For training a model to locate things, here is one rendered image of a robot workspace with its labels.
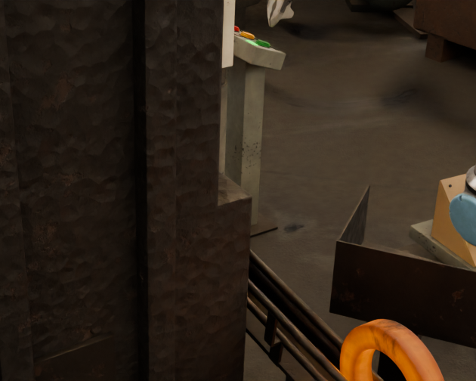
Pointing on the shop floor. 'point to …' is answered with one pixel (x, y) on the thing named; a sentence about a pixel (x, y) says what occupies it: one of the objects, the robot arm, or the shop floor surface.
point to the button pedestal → (248, 119)
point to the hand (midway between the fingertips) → (270, 21)
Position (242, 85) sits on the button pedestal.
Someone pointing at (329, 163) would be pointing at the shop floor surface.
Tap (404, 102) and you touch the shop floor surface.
